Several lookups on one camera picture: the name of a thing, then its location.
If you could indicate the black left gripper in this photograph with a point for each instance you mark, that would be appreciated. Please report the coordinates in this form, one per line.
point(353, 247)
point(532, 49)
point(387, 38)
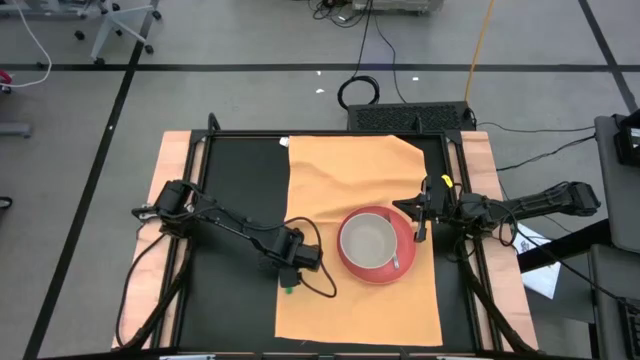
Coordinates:
point(292, 255)

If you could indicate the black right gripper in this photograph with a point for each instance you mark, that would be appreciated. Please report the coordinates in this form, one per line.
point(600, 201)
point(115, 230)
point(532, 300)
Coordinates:
point(442, 210)

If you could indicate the silver fork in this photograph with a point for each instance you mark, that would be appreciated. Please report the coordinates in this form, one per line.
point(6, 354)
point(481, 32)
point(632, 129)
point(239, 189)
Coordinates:
point(396, 261)

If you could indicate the grey bowl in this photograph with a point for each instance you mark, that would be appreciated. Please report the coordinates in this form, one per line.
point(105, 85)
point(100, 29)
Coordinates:
point(367, 241)

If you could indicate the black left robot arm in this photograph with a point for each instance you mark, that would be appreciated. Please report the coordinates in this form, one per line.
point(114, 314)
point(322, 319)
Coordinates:
point(225, 222)

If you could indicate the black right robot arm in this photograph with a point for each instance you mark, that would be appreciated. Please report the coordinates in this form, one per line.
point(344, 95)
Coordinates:
point(535, 204)

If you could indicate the yellow tag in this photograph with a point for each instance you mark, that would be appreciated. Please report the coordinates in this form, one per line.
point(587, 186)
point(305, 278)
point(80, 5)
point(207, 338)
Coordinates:
point(446, 181)

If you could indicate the orange cloth placemat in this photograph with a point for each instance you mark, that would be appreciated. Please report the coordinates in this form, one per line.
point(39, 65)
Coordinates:
point(350, 310)

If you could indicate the red plate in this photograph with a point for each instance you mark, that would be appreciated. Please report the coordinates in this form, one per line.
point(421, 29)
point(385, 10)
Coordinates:
point(375, 276)

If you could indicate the black perforated computer case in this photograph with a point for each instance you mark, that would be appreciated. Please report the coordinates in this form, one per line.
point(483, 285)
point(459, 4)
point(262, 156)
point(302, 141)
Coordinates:
point(405, 117)

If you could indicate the small white tag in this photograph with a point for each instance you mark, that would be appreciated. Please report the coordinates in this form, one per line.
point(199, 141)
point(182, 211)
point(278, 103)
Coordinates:
point(284, 142)

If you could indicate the white paper sheet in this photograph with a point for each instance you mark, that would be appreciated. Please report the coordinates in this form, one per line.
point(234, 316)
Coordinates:
point(542, 280)

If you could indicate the black beam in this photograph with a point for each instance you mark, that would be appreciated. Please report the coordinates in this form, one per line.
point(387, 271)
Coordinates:
point(560, 250)

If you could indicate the grey equipment box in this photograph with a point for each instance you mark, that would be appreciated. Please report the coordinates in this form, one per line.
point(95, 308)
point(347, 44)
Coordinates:
point(395, 5)

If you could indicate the grey cabinet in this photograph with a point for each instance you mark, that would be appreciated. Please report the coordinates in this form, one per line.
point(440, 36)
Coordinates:
point(620, 200)
point(610, 280)

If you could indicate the black device with screen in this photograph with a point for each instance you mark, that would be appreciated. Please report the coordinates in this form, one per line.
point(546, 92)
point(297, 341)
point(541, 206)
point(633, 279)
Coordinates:
point(629, 142)

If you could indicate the black loop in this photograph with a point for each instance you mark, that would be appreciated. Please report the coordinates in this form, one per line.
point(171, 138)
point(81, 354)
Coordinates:
point(10, 202)

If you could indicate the white office chair base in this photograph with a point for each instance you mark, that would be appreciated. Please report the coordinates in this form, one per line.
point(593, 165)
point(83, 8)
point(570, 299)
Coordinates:
point(107, 30)

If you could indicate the grey furniture foot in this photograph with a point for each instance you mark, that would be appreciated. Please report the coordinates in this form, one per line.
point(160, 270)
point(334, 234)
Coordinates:
point(15, 130)

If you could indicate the red object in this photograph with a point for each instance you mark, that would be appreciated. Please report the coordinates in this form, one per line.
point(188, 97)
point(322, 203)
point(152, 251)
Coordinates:
point(5, 77)

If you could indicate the black table frame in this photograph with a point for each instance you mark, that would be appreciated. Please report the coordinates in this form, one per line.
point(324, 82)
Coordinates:
point(235, 133)

